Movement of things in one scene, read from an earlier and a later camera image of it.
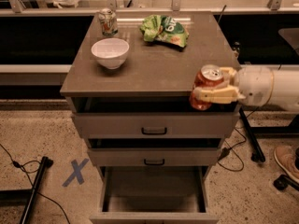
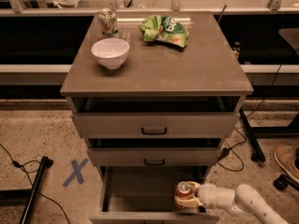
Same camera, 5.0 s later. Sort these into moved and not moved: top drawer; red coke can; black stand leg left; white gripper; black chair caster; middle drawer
Moved: red coke can; white gripper
Not moved: top drawer; black stand leg left; black chair caster; middle drawer
